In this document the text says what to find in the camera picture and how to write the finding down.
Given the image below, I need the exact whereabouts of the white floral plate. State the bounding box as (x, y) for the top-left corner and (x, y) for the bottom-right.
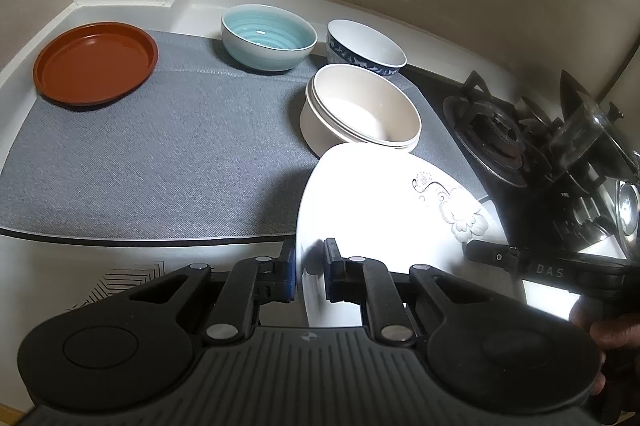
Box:
(295, 142), (526, 329)

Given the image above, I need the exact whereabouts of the shiny metal pot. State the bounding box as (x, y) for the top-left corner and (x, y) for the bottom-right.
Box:
(616, 151), (640, 259)

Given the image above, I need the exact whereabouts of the brown plate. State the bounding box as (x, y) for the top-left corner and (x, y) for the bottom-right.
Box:
(33, 22), (159, 108)

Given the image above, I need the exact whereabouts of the cream bowl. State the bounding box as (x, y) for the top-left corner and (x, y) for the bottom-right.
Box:
(306, 63), (422, 149)
(298, 71), (422, 158)

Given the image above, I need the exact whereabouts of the white bowl with blue pattern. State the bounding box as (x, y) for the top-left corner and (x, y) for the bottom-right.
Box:
(326, 19), (407, 78)

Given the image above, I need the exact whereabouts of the teal ribbed bowl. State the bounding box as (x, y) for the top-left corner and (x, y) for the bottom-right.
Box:
(221, 4), (318, 73)

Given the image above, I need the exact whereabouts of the grey mat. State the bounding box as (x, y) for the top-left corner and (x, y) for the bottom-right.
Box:
(0, 27), (493, 243)

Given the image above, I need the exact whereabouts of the person's right hand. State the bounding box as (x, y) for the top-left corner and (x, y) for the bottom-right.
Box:
(570, 293), (640, 399)

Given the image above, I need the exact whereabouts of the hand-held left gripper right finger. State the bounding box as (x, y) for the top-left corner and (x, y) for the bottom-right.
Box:
(322, 237), (482, 348)

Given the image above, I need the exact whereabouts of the black gas stove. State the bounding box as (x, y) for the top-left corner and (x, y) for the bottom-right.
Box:
(407, 67), (640, 259)

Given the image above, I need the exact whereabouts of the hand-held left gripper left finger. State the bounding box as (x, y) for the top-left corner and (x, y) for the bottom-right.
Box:
(127, 241), (298, 348)

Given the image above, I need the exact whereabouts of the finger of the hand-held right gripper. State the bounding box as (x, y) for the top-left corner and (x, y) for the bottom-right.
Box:
(464, 239), (523, 278)

